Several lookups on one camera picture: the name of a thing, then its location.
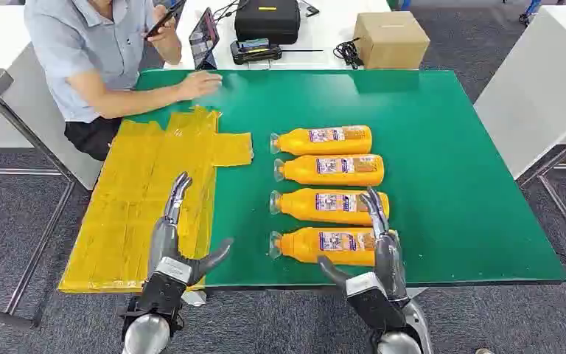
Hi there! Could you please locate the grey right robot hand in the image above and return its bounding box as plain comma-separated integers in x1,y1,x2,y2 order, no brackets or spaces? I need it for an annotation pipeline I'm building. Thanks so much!
317,187,410,302

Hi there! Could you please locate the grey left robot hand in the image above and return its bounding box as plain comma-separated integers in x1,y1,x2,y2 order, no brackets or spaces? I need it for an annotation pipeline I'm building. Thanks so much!
147,171,234,288

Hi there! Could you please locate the orange drink bottle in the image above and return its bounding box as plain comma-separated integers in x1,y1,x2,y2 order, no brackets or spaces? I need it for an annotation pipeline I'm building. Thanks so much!
268,226,402,268
269,125,374,156
273,153,386,188
268,187,391,227

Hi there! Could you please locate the yellow sheet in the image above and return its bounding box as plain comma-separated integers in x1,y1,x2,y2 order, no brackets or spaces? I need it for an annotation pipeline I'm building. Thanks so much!
57,105,255,294

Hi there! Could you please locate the green table mat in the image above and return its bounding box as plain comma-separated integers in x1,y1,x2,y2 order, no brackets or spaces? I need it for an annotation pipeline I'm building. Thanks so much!
125,69,566,289

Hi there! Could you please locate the person's right hand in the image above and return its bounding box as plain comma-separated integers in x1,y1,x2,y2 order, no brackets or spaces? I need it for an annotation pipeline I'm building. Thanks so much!
177,70,224,103

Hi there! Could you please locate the person's hand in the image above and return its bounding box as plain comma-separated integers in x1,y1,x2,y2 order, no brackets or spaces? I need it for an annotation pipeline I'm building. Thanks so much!
177,70,224,103
147,4,180,48

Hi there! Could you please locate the white table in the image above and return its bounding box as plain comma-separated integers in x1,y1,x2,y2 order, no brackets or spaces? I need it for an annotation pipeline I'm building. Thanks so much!
472,4,566,180
0,4,104,192

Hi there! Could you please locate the person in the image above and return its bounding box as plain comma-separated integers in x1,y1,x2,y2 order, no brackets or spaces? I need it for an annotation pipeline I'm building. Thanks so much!
23,0,224,163

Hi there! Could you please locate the black tablet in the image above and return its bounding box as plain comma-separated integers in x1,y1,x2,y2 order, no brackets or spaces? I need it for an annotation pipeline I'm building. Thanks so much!
188,7,221,71

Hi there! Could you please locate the black handheld controller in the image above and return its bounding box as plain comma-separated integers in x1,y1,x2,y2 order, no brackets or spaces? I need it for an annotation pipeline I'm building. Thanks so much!
229,38,284,66

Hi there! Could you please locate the person's left hand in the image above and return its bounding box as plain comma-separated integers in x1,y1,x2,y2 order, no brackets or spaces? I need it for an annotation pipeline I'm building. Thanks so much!
147,4,180,48

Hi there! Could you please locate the black phone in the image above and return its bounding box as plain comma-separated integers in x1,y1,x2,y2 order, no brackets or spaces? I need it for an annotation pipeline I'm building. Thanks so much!
144,0,186,40

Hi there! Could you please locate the brown cardboard box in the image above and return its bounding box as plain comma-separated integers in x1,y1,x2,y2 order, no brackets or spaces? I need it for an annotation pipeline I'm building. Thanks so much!
352,10,431,71

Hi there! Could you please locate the black carrying case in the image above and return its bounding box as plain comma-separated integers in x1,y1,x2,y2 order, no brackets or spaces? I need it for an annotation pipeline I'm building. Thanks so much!
234,0,302,46

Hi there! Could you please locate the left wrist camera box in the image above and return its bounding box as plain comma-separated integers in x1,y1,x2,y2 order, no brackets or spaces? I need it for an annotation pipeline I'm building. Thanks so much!
139,257,194,316

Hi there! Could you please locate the metal table frame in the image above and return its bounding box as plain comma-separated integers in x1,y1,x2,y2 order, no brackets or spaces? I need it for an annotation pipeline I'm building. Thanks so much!
0,99,77,330
516,124,566,267

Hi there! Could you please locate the black cable bundle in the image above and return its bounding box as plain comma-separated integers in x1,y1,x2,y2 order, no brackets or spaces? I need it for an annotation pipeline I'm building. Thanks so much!
332,37,365,71

